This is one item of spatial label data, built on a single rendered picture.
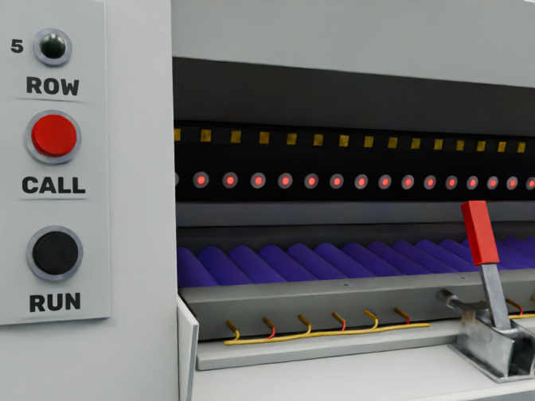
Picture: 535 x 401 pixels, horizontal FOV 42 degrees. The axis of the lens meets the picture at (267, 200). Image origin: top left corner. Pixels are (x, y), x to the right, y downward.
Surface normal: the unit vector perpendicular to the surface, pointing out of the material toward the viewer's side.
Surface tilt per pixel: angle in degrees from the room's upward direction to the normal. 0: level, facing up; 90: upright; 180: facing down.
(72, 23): 90
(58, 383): 90
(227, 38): 110
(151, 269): 90
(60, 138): 90
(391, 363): 20
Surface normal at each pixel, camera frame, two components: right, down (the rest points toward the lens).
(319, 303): 0.40, 0.28
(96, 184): 0.41, -0.07
